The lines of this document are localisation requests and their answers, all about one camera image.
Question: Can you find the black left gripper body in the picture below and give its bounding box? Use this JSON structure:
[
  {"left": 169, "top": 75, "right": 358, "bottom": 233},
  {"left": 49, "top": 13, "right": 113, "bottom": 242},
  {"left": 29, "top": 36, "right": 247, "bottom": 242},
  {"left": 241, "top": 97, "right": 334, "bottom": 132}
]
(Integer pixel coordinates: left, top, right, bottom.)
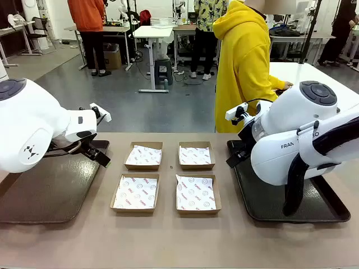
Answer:
[{"left": 80, "top": 139, "right": 102, "bottom": 161}]

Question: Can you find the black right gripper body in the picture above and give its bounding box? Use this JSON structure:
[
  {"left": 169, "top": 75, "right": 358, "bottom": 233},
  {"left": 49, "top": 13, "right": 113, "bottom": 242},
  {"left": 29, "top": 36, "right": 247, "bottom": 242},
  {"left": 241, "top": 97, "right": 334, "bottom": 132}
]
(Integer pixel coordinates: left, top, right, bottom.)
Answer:
[{"left": 237, "top": 119, "right": 256, "bottom": 154}]

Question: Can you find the brown cardboard food box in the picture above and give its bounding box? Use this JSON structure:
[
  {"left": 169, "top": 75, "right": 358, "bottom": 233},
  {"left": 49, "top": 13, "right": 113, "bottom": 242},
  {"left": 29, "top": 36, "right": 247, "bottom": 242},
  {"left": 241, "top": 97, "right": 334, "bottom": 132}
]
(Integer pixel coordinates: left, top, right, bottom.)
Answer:
[
  {"left": 175, "top": 174, "right": 222, "bottom": 215},
  {"left": 123, "top": 141, "right": 164, "bottom": 171},
  {"left": 109, "top": 173, "right": 160, "bottom": 214},
  {"left": 178, "top": 141, "right": 217, "bottom": 171}
]

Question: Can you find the white printed paper liner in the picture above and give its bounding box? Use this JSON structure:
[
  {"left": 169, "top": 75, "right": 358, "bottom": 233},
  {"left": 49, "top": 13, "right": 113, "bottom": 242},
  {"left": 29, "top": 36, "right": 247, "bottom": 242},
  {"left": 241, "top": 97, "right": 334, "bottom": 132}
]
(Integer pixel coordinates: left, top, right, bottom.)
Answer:
[
  {"left": 176, "top": 174, "right": 217, "bottom": 211},
  {"left": 125, "top": 145, "right": 163, "bottom": 166},
  {"left": 179, "top": 145, "right": 211, "bottom": 165},
  {"left": 112, "top": 176, "right": 158, "bottom": 210}
]

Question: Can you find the person's right forearm yellow sleeve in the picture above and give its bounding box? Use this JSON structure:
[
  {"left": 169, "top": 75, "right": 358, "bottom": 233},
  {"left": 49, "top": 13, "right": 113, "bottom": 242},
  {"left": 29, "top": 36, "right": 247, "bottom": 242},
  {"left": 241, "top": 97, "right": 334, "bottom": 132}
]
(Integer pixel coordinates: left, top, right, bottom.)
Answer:
[{"left": 268, "top": 73, "right": 287, "bottom": 91}]

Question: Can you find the dark brown serving tray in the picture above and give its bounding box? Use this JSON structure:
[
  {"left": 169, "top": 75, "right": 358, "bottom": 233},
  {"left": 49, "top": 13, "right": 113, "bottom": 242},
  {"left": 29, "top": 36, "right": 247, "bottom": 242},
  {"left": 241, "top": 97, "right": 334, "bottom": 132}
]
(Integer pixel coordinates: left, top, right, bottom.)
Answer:
[
  {"left": 0, "top": 139, "right": 111, "bottom": 224},
  {"left": 226, "top": 139, "right": 351, "bottom": 222}
]

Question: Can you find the person in yellow hoodie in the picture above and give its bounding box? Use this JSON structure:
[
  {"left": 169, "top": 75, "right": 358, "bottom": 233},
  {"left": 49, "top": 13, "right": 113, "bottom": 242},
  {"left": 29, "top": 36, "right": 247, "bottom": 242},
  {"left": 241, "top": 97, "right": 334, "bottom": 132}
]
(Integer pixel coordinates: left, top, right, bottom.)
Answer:
[{"left": 212, "top": 0, "right": 294, "bottom": 134}]

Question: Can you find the large white table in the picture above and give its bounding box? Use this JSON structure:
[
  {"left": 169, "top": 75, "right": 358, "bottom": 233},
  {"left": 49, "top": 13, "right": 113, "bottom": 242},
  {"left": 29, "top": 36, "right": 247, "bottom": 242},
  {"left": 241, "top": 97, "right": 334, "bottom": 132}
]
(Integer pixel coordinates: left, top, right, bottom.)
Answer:
[{"left": 269, "top": 62, "right": 359, "bottom": 113}]

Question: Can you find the brown cardboard carton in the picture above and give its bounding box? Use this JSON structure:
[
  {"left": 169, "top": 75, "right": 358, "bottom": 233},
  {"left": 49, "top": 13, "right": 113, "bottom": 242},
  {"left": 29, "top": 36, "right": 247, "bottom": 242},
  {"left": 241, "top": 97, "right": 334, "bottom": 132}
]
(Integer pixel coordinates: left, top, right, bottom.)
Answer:
[{"left": 103, "top": 49, "right": 123, "bottom": 70}]

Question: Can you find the grey plastic stool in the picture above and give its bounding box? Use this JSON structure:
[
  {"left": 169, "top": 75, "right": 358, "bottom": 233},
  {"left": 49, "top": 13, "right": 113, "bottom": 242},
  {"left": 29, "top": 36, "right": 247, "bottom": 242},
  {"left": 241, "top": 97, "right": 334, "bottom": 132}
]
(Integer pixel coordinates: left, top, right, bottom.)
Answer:
[{"left": 154, "top": 58, "right": 174, "bottom": 86}]

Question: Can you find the black cloth pile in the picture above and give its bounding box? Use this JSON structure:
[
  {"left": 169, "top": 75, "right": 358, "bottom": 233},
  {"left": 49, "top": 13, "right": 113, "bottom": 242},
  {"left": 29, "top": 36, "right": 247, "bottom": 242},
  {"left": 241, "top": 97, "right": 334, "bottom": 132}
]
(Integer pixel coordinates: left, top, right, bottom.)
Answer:
[{"left": 270, "top": 25, "right": 302, "bottom": 37}]

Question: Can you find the grey table with clutter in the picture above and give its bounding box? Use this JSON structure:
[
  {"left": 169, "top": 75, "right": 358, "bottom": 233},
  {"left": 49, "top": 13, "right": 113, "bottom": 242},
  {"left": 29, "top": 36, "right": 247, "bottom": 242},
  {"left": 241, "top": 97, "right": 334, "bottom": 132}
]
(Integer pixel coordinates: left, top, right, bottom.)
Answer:
[{"left": 269, "top": 25, "right": 336, "bottom": 61}]

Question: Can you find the black stand pole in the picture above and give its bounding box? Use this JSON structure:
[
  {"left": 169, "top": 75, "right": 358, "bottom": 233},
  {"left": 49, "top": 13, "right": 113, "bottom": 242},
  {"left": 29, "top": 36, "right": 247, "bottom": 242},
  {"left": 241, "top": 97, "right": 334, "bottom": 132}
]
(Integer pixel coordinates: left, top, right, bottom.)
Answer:
[{"left": 298, "top": 0, "right": 323, "bottom": 64}]

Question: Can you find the person in patterned shirt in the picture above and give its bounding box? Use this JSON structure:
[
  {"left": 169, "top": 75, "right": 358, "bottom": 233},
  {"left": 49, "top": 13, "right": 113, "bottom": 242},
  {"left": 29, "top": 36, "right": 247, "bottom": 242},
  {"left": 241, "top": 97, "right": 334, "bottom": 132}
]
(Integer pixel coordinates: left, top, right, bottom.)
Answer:
[{"left": 190, "top": 0, "right": 228, "bottom": 81}]

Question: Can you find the black office chair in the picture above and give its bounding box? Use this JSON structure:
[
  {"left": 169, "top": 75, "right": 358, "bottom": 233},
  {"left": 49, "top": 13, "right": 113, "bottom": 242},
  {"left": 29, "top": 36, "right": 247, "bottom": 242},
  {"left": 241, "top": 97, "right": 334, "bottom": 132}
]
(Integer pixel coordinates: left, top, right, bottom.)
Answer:
[{"left": 27, "top": 16, "right": 57, "bottom": 55}]

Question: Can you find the person in orange top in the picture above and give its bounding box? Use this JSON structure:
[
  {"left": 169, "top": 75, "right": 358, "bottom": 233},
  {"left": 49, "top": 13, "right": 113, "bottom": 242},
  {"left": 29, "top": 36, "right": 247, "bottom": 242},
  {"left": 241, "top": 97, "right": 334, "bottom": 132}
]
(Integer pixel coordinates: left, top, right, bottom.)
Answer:
[{"left": 67, "top": 0, "right": 113, "bottom": 77}]

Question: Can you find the white standing desk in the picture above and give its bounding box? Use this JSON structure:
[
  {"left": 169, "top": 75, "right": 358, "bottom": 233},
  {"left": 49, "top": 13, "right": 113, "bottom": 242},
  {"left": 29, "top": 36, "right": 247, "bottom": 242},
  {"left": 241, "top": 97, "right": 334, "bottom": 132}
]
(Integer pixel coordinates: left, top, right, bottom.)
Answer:
[{"left": 133, "top": 25, "right": 175, "bottom": 93}]

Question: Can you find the white side desk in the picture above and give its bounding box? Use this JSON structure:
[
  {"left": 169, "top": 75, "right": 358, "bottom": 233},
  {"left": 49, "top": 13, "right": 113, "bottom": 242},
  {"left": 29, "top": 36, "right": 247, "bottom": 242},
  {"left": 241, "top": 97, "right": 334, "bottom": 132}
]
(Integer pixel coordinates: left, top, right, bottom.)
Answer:
[{"left": 0, "top": 21, "right": 36, "bottom": 68}]

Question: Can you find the red jacket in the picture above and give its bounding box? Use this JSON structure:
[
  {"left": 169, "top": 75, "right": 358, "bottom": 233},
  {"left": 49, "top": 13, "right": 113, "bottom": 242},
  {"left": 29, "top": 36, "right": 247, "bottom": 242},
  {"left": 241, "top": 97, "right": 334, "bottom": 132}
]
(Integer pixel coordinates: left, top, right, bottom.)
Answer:
[{"left": 139, "top": 10, "right": 152, "bottom": 26}]

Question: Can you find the person in black sweater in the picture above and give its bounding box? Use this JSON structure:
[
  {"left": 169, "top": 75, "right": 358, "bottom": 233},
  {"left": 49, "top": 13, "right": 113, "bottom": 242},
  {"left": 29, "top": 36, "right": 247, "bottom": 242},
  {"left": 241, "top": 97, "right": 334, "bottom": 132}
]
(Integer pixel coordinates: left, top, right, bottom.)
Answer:
[{"left": 318, "top": 0, "right": 358, "bottom": 67}]

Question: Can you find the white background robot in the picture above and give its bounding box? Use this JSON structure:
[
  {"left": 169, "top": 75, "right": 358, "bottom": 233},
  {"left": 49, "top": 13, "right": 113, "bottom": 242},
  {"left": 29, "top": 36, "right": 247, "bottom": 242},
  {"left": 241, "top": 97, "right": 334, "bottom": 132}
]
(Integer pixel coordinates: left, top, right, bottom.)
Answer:
[{"left": 117, "top": 0, "right": 132, "bottom": 22}]

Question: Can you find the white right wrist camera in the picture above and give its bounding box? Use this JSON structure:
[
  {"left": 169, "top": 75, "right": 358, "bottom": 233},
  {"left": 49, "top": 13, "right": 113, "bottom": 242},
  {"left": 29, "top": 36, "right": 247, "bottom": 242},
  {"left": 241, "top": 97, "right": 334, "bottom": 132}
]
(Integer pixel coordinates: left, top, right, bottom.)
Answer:
[{"left": 225, "top": 103, "right": 249, "bottom": 126}]

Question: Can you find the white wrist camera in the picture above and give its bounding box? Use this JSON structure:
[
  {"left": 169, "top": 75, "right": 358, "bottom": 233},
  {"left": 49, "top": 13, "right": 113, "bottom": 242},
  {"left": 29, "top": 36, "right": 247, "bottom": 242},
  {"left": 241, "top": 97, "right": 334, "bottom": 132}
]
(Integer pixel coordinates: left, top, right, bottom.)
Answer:
[
  {"left": 225, "top": 103, "right": 249, "bottom": 126},
  {"left": 89, "top": 103, "right": 112, "bottom": 123}
]

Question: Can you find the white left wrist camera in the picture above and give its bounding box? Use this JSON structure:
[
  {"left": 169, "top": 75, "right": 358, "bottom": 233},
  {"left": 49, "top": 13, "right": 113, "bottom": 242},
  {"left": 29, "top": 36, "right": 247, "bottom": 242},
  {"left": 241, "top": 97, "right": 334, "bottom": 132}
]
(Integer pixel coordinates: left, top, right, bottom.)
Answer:
[{"left": 89, "top": 103, "right": 112, "bottom": 123}]

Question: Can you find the black camera cable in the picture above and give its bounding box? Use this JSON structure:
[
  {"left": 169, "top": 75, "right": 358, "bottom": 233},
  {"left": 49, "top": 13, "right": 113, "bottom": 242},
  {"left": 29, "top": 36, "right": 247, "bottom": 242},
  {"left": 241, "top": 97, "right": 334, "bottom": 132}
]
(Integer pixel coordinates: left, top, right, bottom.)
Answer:
[{"left": 243, "top": 98, "right": 275, "bottom": 112}]

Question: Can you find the grey frame work table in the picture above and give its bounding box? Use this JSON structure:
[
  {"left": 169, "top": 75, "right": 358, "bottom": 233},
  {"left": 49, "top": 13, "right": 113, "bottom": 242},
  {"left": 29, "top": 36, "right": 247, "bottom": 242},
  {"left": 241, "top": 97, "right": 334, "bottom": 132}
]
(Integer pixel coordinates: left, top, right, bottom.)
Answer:
[{"left": 64, "top": 24, "right": 135, "bottom": 71}]

